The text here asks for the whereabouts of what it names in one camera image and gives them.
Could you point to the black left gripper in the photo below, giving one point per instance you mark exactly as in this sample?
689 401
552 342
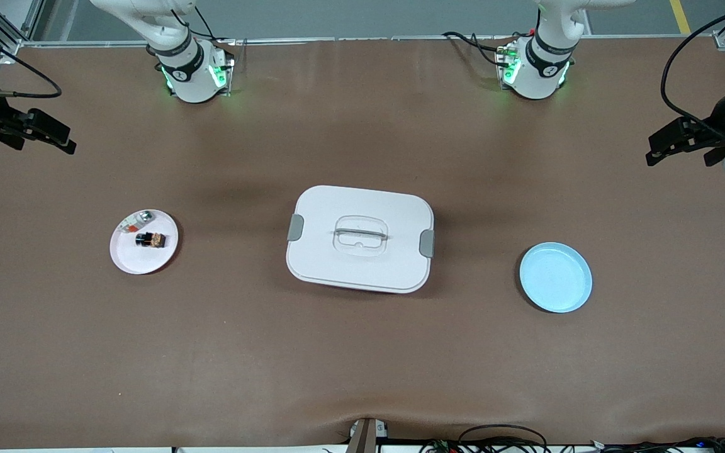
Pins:
717 126

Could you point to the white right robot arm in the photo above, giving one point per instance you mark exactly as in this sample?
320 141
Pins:
192 75

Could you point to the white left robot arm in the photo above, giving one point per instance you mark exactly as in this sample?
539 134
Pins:
535 72

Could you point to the white lidded box grey latches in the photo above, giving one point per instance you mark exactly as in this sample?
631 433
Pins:
362 264

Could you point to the pink round plate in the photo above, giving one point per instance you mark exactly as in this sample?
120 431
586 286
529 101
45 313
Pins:
142 259

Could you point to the light blue round plate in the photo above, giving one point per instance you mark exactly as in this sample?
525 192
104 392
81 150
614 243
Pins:
556 278

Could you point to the aluminium table edge rail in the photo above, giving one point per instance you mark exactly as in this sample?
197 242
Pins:
369 39

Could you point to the brown post with bracket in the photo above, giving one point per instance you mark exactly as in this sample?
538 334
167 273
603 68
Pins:
364 437

